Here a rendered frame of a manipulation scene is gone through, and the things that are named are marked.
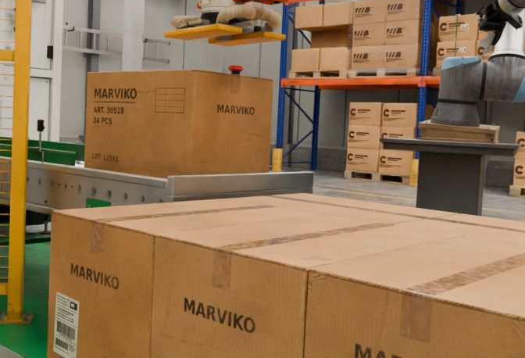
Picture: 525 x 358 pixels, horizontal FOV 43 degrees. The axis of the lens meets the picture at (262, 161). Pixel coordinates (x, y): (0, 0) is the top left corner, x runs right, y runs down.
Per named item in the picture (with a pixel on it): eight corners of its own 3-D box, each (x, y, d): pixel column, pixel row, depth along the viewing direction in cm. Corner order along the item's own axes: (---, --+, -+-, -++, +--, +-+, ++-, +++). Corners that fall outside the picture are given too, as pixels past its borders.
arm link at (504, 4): (526, -13, 224) (531, 12, 221) (517, -4, 229) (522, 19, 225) (503, -17, 222) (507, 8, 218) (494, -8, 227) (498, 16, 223)
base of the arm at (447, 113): (438, 121, 280) (441, 98, 279) (484, 126, 270) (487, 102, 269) (423, 123, 264) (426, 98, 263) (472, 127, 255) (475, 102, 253)
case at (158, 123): (83, 176, 257) (87, 72, 255) (162, 173, 287) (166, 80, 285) (189, 191, 218) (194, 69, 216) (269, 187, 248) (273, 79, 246)
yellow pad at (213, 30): (163, 37, 240) (164, 23, 239) (187, 41, 246) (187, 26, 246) (217, 30, 213) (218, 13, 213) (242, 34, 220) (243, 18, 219)
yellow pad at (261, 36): (207, 43, 252) (208, 30, 251) (229, 46, 258) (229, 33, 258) (263, 37, 225) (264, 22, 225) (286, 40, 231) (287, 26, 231)
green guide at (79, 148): (-10, 149, 399) (-10, 134, 399) (6, 149, 407) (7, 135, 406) (161, 171, 293) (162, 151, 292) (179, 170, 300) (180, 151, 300)
